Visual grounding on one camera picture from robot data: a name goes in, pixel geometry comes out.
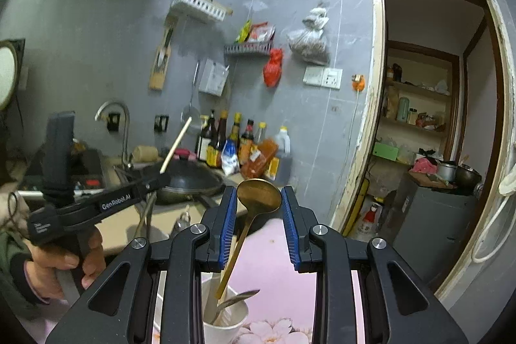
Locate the red snack packet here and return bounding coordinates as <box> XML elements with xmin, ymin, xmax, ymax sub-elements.
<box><xmin>248</xmin><ymin>22</ymin><xmax>277</xmax><ymax>43</ymax></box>

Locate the grey cabinet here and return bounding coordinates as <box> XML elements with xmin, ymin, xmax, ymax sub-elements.
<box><xmin>391</xmin><ymin>171</ymin><xmax>482</xmax><ymax>282</ymax></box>

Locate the green box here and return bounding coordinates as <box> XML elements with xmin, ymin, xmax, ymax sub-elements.
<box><xmin>373</xmin><ymin>143</ymin><xmax>400</xmax><ymax>161</ymax></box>

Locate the white wall socket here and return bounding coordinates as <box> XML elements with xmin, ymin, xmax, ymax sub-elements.
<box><xmin>303</xmin><ymin>66</ymin><xmax>343</xmax><ymax>90</ymax></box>

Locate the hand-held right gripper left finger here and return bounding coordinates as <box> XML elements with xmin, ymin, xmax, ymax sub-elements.
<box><xmin>45</xmin><ymin>186</ymin><xmax>238</xmax><ymax>344</ymax></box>

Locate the pink cloth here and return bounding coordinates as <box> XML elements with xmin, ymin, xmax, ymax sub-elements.
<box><xmin>409</xmin><ymin>158</ymin><xmax>438</xmax><ymax>175</ymax></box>

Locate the white hanging cable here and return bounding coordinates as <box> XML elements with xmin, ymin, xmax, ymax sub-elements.
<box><xmin>471</xmin><ymin>183</ymin><xmax>516</xmax><ymax>264</ymax></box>

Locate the silver metal spoon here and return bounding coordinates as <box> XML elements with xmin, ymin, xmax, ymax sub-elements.
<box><xmin>212</xmin><ymin>289</ymin><xmax>261</xmax><ymax>324</ymax></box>

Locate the orange seasoning packet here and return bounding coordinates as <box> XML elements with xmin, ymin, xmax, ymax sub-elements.
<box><xmin>241</xmin><ymin>140</ymin><xmax>280</xmax><ymax>179</ymax></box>

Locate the wooden knife holder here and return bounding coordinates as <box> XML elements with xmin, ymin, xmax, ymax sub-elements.
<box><xmin>149</xmin><ymin>15</ymin><xmax>178</xmax><ymax>91</ymax></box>

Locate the blue and white packet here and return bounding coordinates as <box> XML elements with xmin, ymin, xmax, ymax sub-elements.
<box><xmin>221</xmin><ymin>140</ymin><xmax>239</xmax><ymax>175</ymax></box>

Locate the dark plastic container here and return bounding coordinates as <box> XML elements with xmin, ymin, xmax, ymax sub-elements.
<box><xmin>266</xmin><ymin>156</ymin><xmax>293</xmax><ymax>183</ymax></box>

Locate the hanging metal strainer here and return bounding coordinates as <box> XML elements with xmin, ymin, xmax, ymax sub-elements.
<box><xmin>181</xmin><ymin>62</ymin><xmax>202</xmax><ymax>125</ymax></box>

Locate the gold metal spoon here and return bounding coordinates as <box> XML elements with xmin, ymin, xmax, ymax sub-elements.
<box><xmin>215</xmin><ymin>179</ymin><xmax>283</xmax><ymax>300</ymax></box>

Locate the black wok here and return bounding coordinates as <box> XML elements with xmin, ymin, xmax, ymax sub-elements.
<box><xmin>133</xmin><ymin>162</ymin><xmax>226</xmax><ymax>205</ymax></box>

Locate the yellow snack packet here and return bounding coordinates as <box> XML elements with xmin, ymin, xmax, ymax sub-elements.
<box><xmin>236</xmin><ymin>20</ymin><xmax>253</xmax><ymax>43</ymax></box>

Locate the white wall box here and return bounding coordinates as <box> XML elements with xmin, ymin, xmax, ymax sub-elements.
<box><xmin>198</xmin><ymin>59</ymin><xmax>230</xmax><ymax>95</ymax></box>

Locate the clear bag of dried goods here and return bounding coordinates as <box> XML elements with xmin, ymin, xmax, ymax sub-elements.
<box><xmin>287</xmin><ymin>1</ymin><xmax>331</xmax><ymax>66</ymax></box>

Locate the steel kitchen faucet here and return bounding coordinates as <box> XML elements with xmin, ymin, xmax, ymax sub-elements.
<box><xmin>94</xmin><ymin>100</ymin><xmax>134</xmax><ymax>169</ymax></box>

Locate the white wall rack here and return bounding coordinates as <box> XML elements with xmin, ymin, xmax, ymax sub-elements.
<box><xmin>169</xmin><ymin>0</ymin><xmax>233</xmax><ymax>22</ymax></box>

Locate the wooden chopstick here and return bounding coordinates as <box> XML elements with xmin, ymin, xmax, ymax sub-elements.
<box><xmin>160</xmin><ymin>117</ymin><xmax>193</xmax><ymax>174</ymax></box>

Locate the white plastic utensil holder cup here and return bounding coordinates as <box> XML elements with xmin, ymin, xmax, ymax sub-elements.
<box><xmin>202</xmin><ymin>271</ymin><xmax>251</xmax><ymax>344</ymax></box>

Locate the silver metal pot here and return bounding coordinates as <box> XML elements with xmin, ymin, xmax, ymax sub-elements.
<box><xmin>437</xmin><ymin>162</ymin><xmax>458</xmax><ymax>181</ymax></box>

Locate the wooden door frame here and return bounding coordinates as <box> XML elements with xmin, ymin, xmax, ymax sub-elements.
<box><xmin>334</xmin><ymin>0</ymin><xmax>516</xmax><ymax>300</ymax></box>

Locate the person's left hand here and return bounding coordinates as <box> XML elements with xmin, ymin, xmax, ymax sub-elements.
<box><xmin>24</xmin><ymin>226</ymin><xmax>107</xmax><ymax>300</ymax></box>

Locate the wooden pantry shelf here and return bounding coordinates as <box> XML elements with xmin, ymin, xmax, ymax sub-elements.
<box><xmin>379</xmin><ymin>42</ymin><xmax>462</xmax><ymax>167</ymax></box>

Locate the pink floral tablecloth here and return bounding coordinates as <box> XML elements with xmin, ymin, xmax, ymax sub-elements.
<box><xmin>153</xmin><ymin>219</ymin><xmax>365</xmax><ymax>344</ymax></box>

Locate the red capped dark sauce bottle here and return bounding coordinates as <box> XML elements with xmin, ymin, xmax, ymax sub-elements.
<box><xmin>238</xmin><ymin>119</ymin><xmax>255</xmax><ymax>165</ymax></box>

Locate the red and white bottle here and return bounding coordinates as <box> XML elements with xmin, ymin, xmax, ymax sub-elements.
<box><xmin>357</xmin><ymin>201</ymin><xmax>383</xmax><ymax>242</ymax></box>

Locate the grey wall shelf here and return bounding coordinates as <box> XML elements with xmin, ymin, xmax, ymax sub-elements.
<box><xmin>223</xmin><ymin>42</ymin><xmax>275</xmax><ymax>56</ymax></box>

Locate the red plastic bag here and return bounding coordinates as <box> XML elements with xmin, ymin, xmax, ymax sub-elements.
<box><xmin>263</xmin><ymin>48</ymin><xmax>284</xmax><ymax>87</ymax></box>

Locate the beige sponge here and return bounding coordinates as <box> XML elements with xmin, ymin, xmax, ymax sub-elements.
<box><xmin>132</xmin><ymin>145</ymin><xmax>160</xmax><ymax>163</ymax></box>

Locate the dark metal pot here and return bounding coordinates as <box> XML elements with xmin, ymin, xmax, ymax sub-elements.
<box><xmin>455</xmin><ymin>163</ymin><xmax>482</xmax><ymax>187</ymax></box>

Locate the gas stove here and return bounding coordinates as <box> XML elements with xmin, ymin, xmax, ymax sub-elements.
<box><xmin>24</xmin><ymin>148</ymin><xmax>105</xmax><ymax>200</ymax></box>

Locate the clear oil jug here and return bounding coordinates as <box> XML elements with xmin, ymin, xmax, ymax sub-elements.
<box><xmin>274</xmin><ymin>126</ymin><xmax>292</xmax><ymax>159</ymax></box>

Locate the yellow capped sauce bottle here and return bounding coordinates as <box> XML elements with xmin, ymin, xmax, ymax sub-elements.
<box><xmin>228</xmin><ymin>112</ymin><xmax>243</xmax><ymax>151</ymax></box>
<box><xmin>254</xmin><ymin>122</ymin><xmax>267</xmax><ymax>151</ymax></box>

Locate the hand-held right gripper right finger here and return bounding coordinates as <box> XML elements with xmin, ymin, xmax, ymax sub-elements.
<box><xmin>281</xmin><ymin>186</ymin><xmax>470</xmax><ymax>344</ymax></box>

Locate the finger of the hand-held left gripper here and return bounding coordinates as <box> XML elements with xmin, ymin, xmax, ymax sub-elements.
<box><xmin>134</xmin><ymin>172</ymin><xmax>172</xmax><ymax>198</ymax></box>

